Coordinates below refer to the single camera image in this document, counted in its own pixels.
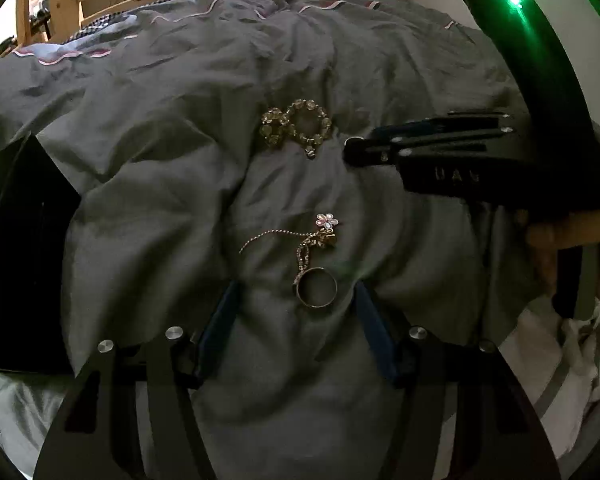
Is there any flower pendant chain necklace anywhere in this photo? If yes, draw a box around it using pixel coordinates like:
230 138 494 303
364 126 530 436
239 212 342 285

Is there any large crystal bead bracelet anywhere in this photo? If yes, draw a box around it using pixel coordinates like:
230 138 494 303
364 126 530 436
284 99 334 159

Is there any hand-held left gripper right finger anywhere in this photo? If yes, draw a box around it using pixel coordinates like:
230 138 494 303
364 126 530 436
352 280 561 480

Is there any wooden bed frame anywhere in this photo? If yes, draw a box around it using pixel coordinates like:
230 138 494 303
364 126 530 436
14 0 421 56

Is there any checked light blue pillow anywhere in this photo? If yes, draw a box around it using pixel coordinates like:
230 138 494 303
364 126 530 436
12 12 142 67

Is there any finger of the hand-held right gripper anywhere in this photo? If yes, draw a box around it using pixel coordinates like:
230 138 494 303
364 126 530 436
369 111 517 142
342 135 487 169

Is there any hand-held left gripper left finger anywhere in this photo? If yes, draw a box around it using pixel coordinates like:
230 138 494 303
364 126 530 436
32 281 241 480

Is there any white cloth with grey stripe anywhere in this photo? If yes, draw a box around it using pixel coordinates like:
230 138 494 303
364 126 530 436
500 297 600 461

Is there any black jewelry box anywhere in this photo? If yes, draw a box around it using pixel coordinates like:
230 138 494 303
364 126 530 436
0 132 82 376

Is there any grey blanket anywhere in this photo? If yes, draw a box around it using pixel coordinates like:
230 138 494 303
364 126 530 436
0 0 556 480

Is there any person's right hand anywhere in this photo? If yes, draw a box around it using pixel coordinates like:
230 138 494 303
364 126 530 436
525 207 600 307

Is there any silver ring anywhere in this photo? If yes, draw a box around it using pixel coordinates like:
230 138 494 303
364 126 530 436
292 266 339 309

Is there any small crystal bead bracelet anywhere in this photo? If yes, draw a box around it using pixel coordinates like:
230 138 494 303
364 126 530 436
259 106 295 150

